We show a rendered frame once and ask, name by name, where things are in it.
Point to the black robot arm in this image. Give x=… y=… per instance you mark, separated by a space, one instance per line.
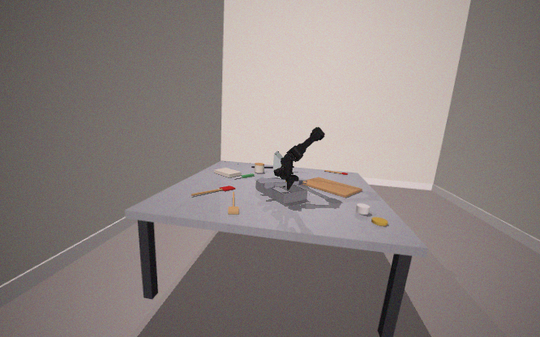
x=296 y=152

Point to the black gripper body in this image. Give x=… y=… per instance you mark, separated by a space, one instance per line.
x=289 y=174

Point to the red spatula with wooden handle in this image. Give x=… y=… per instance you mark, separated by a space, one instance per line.
x=221 y=188

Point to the light brown wooden board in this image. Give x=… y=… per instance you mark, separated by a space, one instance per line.
x=332 y=187

